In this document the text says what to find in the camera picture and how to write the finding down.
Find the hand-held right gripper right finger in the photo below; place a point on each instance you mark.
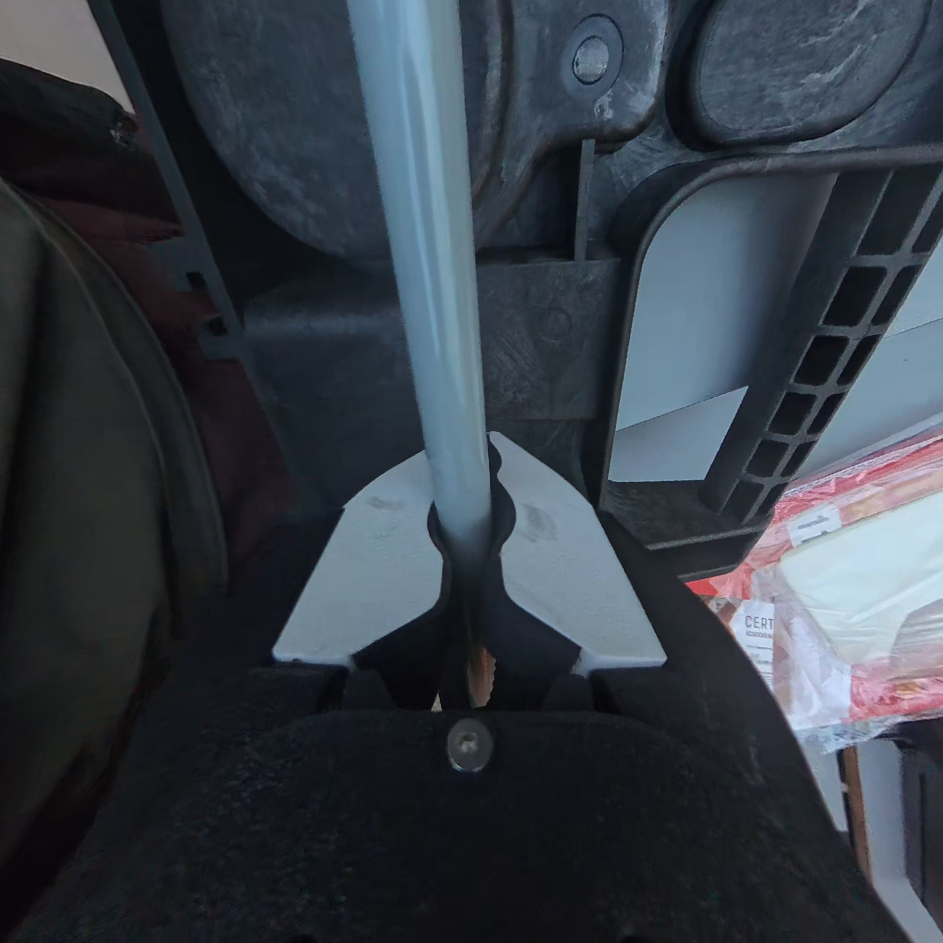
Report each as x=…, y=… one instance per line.
x=574, y=582

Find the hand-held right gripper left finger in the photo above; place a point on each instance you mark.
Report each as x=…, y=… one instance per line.
x=353, y=582

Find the olive green jacket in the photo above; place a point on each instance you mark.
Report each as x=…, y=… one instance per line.
x=81, y=442

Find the red plastic-wrapped packet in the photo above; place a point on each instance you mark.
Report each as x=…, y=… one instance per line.
x=884, y=471

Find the black office chair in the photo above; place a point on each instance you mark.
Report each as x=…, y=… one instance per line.
x=295, y=147

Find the dark maroon cloth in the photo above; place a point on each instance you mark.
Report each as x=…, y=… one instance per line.
x=74, y=132

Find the grey metal frame bar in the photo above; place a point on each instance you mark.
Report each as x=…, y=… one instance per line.
x=171, y=199

